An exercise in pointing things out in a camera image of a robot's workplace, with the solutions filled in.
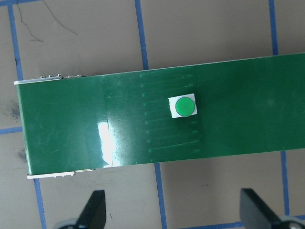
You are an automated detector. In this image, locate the green button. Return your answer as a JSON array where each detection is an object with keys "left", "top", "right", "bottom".
[{"left": 168, "top": 93, "right": 198, "bottom": 119}]

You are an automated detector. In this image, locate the green belt conveyor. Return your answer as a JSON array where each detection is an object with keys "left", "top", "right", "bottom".
[{"left": 13, "top": 52, "right": 305, "bottom": 180}]

